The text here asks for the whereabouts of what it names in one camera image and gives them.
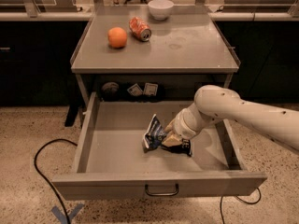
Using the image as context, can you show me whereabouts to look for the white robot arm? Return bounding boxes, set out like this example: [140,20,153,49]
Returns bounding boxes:
[163,85,299,154]

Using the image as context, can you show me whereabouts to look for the orange fruit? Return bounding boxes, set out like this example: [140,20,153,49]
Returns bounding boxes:
[107,27,127,49]

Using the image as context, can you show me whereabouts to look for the grey open drawer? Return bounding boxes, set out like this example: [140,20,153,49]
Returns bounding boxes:
[52,94,266,200]

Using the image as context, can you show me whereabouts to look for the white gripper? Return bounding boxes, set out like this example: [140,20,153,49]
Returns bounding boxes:
[162,104,219,147]

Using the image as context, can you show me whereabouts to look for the white label card left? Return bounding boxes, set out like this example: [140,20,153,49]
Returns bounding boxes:
[127,83,143,97]

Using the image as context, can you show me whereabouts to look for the black drawer handle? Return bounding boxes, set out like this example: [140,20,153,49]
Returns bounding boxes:
[145,184,179,197]

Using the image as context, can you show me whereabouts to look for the red soda can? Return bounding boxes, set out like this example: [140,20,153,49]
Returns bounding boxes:
[129,17,151,42]

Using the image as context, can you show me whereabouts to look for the white bowl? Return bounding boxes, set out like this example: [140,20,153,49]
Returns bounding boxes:
[148,0,174,21]

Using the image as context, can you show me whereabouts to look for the white label card right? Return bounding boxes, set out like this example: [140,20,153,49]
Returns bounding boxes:
[143,83,158,96]

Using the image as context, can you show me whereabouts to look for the black floor cable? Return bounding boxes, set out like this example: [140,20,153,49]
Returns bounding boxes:
[33,138,78,224]
[220,188,262,224]

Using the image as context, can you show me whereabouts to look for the black floor cable left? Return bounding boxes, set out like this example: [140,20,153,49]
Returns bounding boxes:
[33,138,78,224]

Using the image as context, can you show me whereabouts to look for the blue tape floor mark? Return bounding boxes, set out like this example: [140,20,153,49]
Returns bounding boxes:
[51,203,84,224]

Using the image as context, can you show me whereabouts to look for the white label card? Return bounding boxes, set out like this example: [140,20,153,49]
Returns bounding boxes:
[143,83,158,96]
[127,83,143,97]

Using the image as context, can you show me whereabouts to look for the grey cabinet counter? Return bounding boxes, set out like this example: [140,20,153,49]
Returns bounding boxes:
[71,5,239,103]

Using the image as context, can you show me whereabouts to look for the blue chip bag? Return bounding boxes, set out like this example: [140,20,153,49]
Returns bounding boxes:
[142,115,192,157]

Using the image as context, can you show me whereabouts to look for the black floor cable right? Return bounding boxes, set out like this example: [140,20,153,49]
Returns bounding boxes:
[220,188,262,224]

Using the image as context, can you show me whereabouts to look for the dark round object under counter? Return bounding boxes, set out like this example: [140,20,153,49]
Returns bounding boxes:
[101,82,119,99]

